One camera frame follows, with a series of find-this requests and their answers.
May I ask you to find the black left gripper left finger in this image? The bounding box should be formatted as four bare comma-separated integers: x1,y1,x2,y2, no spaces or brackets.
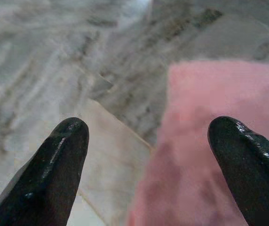
0,117,89,226

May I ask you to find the pink fluffy pillow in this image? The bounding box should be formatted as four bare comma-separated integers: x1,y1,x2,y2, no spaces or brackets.
127,60,269,226

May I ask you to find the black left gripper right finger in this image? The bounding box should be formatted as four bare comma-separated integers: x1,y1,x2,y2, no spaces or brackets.
207,115,269,226

